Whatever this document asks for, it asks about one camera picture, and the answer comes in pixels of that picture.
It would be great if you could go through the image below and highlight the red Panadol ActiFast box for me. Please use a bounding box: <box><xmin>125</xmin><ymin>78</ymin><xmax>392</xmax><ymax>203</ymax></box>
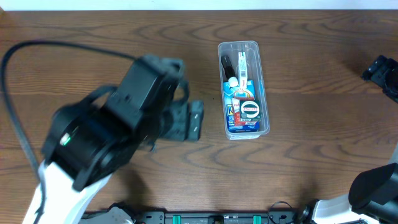
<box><xmin>231</xmin><ymin>98</ymin><xmax>258</xmax><ymax>126</ymax></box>

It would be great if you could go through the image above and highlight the black bottle white cap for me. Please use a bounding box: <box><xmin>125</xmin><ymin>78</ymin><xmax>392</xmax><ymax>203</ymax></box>
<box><xmin>221</xmin><ymin>55</ymin><xmax>239</xmax><ymax>88</ymax></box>

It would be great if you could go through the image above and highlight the dark green small box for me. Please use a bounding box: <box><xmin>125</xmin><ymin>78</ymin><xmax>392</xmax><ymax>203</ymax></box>
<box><xmin>239</xmin><ymin>100</ymin><xmax>262</xmax><ymax>122</ymax></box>

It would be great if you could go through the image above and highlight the blue Kool Fever box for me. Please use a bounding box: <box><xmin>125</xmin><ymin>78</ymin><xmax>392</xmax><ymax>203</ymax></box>
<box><xmin>223</xmin><ymin>80</ymin><xmax>261</xmax><ymax>133</ymax></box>

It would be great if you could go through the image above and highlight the white green Panadol box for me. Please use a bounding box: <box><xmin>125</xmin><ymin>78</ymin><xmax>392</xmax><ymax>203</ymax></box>
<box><xmin>238</xmin><ymin>52</ymin><xmax>248</xmax><ymax>89</ymax></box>

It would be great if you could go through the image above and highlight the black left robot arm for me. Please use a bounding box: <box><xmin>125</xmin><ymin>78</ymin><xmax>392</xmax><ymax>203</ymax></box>
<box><xmin>24</xmin><ymin>55</ymin><xmax>204</xmax><ymax>223</ymax></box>

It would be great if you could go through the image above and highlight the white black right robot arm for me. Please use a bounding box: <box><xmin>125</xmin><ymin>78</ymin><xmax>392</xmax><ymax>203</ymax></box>
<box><xmin>293</xmin><ymin>55</ymin><xmax>397</xmax><ymax>223</ymax></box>

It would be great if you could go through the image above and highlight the clear plastic container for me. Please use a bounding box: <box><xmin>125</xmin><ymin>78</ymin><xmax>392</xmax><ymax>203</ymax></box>
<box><xmin>218</xmin><ymin>40</ymin><xmax>270</xmax><ymax>140</ymax></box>

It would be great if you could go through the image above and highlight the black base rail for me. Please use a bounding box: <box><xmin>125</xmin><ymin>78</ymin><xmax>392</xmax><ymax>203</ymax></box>
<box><xmin>79</xmin><ymin>202</ymin><xmax>311</xmax><ymax>224</ymax></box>

